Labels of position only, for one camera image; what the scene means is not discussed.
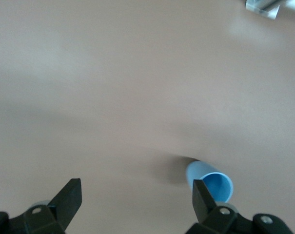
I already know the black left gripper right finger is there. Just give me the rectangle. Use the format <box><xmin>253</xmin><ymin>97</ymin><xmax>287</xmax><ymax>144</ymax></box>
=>
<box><xmin>185</xmin><ymin>179</ymin><xmax>294</xmax><ymax>234</ymax></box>

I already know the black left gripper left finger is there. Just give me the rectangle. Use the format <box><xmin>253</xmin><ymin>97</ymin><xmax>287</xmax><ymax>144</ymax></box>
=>
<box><xmin>0</xmin><ymin>178</ymin><xmax>82</xmax><ymax>234</ymax></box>

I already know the silver metal bracket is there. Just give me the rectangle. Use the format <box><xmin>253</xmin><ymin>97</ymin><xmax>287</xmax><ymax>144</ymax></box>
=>
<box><xmin>245</xmin><ymin>0</ymin><xmax>295</xmax><ymax>20</ymax></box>

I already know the blue plastic cup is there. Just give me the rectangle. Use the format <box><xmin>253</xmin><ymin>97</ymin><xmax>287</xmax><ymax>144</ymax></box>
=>
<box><xmin>185</xmin><ymin>160</ymin><xmax>235</xmax><ymax>203</ymax></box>

